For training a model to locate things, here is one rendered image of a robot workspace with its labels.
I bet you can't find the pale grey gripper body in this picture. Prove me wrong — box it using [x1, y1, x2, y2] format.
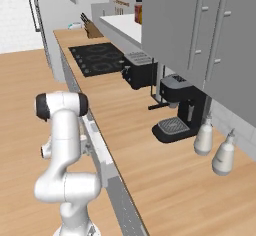
[78, 122, 94, 158]

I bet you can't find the white drawer front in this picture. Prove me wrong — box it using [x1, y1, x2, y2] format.
[81, 111, 118, 190]

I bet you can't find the white dining counter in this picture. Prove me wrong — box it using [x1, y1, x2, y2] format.
[91, 2, 143, 49]

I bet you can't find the grey base cupboard run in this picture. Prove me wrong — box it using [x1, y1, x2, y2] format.
[58, 46, 150, 236]

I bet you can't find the black hob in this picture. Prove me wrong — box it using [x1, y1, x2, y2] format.
[68, 42, 130, 78]

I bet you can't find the black toaster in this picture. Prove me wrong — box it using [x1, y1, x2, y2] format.
[121, 50, 159, 91]

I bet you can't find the black coffee machine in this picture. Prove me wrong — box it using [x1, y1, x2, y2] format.
[147, 74, 208, 144]

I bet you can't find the wooden knife block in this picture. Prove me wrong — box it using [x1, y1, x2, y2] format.
[79, 11, 104, 40]

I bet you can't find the small white teal object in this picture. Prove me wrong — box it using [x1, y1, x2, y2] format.
[67, 21, 84, 31]

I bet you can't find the white spray bottle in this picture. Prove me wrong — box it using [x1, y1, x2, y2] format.
[211, 128, 237, 177]
[193, 112, 214, 157]

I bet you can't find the red jar with black lid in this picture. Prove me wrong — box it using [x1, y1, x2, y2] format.
[133, 0, 144, 26]

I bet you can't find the black wire stand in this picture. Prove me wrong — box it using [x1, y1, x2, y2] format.
[149, 57, 167, 104]

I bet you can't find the grey wall cupboard door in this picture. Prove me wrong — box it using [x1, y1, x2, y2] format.
[202, 0, 256, 128]
[141, 0, 224, 92]

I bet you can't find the grey bar cupboard handle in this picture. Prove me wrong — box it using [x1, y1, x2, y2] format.
[186, 0, 210, 71]
[205, 0, 232, 83]

